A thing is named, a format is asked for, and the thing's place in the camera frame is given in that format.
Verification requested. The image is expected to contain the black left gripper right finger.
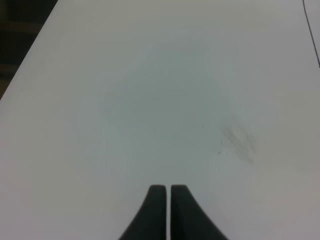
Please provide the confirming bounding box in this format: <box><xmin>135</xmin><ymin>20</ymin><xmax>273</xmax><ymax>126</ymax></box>
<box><xmin>171</xmin><ymin>185</ymin><xmax>228</xmax><ymax>240</ymax></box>

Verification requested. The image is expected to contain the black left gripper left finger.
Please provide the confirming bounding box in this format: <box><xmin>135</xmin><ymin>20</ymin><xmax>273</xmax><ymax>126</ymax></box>
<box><xmin>120</xmin><ymin>185</ymin><xmax>167</xmax><ymax>240</ymax></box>

